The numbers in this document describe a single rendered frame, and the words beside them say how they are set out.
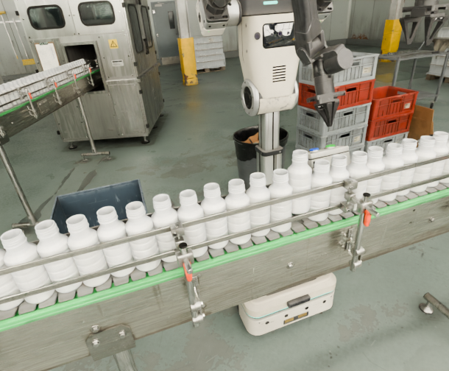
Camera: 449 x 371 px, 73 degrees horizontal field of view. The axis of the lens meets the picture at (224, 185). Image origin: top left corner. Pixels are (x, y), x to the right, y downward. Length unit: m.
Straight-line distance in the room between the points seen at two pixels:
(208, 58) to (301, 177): 9.50
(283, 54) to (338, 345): 1.42
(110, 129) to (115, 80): 0.67
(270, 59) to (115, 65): 3.16
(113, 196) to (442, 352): 1.71
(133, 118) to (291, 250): 3.75
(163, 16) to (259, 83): 11.50
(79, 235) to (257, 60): 0.92
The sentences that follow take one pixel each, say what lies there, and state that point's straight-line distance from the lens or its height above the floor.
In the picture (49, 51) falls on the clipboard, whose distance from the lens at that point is 4.54.
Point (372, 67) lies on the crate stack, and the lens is 3.32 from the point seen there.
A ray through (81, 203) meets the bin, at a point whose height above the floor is 0.90.
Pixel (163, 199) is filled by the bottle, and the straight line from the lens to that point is 0.70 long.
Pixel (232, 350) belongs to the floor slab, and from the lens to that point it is 1.78.
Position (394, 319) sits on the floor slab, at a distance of 2.04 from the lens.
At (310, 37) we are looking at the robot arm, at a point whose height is 1.43.
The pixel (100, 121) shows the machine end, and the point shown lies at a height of 0.37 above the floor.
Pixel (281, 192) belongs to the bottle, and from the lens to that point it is 0.75.
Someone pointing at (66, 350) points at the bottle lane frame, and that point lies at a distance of 0.86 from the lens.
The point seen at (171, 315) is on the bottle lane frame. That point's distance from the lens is 0.83.
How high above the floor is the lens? 1.50
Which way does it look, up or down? 29 degrees down
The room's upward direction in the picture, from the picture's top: 4 degrees counter-clockwise
